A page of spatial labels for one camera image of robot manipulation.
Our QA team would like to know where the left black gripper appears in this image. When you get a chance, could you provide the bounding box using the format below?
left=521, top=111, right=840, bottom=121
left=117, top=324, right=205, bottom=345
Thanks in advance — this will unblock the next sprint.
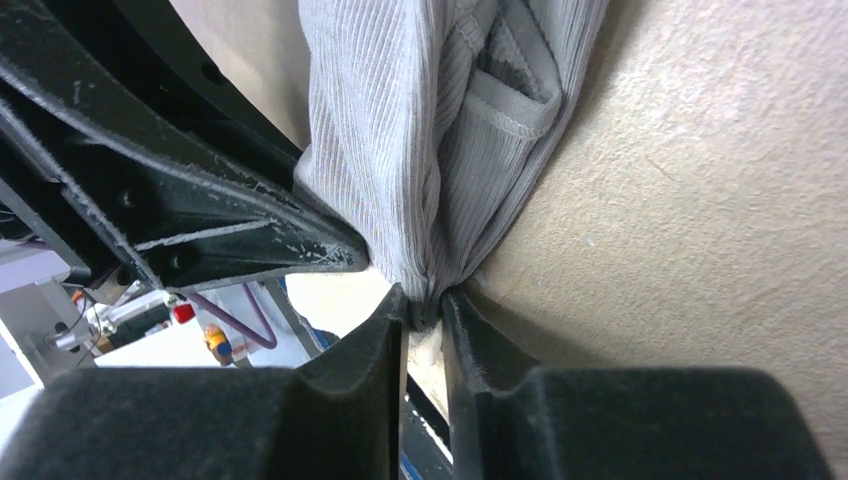
left=1, top=1, right=305, bottom=291

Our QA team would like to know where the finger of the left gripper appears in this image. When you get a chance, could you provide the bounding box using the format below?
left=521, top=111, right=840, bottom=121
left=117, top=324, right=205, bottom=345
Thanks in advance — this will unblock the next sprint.
left=1, top=59, right=368, bottom=292

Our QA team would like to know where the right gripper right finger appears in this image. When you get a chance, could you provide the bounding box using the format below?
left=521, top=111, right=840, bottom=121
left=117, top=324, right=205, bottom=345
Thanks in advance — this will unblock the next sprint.
left=441, top=289, right=833, bottom=479

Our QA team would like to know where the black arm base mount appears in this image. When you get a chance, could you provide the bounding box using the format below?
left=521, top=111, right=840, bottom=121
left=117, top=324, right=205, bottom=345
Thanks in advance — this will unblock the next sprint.
left=399, top=375, right=454, bottom=479

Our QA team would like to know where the grey underwear with beige band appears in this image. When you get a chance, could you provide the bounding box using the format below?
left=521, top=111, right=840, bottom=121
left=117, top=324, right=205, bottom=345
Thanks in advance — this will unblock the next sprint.
left=295, top=1, right=607, bottom=332

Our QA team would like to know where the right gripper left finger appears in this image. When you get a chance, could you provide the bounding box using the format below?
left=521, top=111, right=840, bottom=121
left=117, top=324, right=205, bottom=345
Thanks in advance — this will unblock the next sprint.
left=1, top=286, right=408, bottom=479

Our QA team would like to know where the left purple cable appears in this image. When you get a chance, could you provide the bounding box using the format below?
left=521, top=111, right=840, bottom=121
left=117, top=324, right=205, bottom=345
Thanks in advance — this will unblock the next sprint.
left=188, top=283, right=280, bottom=351

